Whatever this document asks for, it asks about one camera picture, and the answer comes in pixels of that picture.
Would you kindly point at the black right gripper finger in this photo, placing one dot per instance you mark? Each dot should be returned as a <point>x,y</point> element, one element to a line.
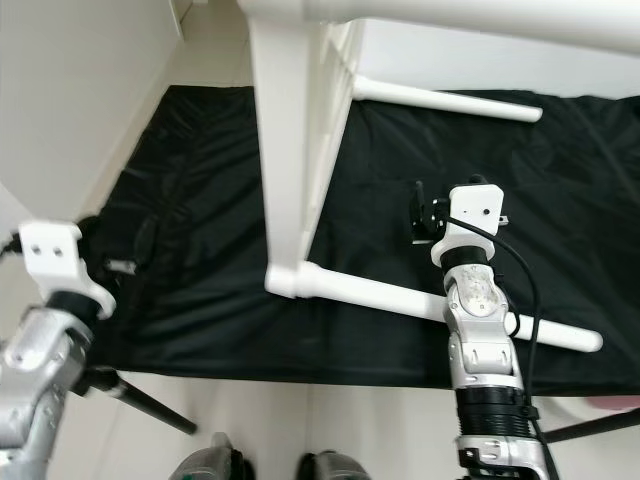
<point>416,208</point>

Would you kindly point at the white plastic table leg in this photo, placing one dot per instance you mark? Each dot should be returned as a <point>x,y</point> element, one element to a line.
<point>370,290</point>
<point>510,25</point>
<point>450,100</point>

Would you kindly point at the white plastic table top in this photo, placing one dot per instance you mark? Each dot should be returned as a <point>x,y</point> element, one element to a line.
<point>285,150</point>

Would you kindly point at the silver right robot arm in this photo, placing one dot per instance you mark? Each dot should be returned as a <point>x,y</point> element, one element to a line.
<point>485,335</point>

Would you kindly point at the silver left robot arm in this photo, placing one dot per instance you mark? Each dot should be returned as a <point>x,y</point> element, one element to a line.
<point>35,380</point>

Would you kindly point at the black tablecloth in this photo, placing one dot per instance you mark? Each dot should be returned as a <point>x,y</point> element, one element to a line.
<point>210,200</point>

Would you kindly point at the grey left robot foot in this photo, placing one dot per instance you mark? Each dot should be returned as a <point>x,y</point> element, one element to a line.
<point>210,460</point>

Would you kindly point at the grey robot foot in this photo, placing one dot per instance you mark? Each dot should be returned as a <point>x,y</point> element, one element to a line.
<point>340,467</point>
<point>210,460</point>

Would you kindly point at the pink cloth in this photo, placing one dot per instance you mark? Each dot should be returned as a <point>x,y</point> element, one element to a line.
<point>615,402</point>

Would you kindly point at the grey right robot foot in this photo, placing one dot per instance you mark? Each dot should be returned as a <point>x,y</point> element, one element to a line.
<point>340,467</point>

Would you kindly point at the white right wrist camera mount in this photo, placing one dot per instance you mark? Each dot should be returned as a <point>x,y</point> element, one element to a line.
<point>472,215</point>

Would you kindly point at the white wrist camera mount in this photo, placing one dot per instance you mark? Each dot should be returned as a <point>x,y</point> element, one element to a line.
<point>50,255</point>
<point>472,215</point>

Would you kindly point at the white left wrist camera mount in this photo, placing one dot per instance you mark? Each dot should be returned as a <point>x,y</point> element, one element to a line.
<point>50,255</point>

